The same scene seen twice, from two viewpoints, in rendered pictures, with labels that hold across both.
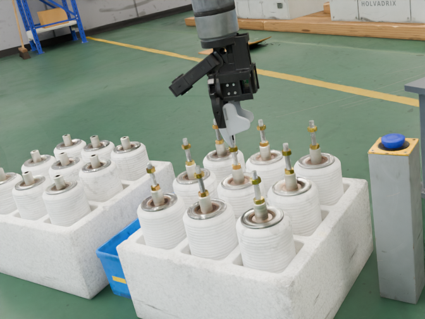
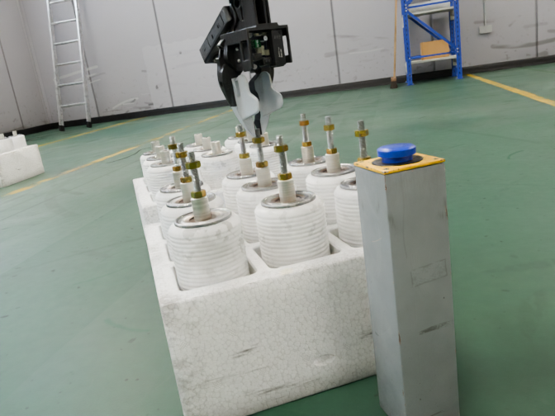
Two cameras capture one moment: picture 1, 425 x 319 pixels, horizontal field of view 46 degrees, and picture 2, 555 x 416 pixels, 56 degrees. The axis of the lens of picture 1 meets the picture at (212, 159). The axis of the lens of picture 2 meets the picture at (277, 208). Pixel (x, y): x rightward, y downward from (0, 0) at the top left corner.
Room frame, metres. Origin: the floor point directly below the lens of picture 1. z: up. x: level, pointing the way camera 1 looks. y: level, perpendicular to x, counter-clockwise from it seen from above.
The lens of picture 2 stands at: (0.30, -0.53, 0.43)
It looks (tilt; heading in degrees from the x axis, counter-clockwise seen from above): 15 degrees down; 37
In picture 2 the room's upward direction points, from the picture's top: 8 degrees counter-clockwise
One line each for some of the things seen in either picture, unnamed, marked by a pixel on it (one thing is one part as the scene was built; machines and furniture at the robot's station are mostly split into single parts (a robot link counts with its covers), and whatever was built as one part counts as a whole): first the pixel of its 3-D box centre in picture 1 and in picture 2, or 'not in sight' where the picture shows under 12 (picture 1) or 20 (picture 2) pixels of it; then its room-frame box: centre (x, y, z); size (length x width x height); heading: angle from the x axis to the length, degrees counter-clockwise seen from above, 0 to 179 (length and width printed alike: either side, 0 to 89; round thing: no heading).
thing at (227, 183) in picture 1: (239, 181); (265, 185); (0.94, -0.04, 0.25); 0.08 x 0.08 x 0.01
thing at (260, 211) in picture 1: (260, 211); (201, 209); (0.77, -0.06, 0.26); 0.02 x 0.02 x 0.03
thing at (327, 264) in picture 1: (252, 248); (279, 279); (0.94, -0.04, 0.09); 0.39 x 0.39 x 0.18; 52
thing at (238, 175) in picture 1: (238, 175); (263, 177); (0.94, -0.04, 0.26); 0.02 x 0.02 x 0.03
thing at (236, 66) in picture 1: (229, 68); (249, 29); (0.93, -0.07, 0.48); 0.09 x 0.08 x 0.12; 71
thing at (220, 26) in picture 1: (217, 25); not in sight; (0.93, -0.06, 0.56); 0.08 x 0.08 x 0.05
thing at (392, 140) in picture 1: (393, 142); (396, 155); (0.81, -0.32, 0.32); 0.04 x 0.04 x 0.02
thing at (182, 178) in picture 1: (193, 176); (247, 173); (1.01, 0.05, 0.25); 0.08 x 0.08 x 0.01
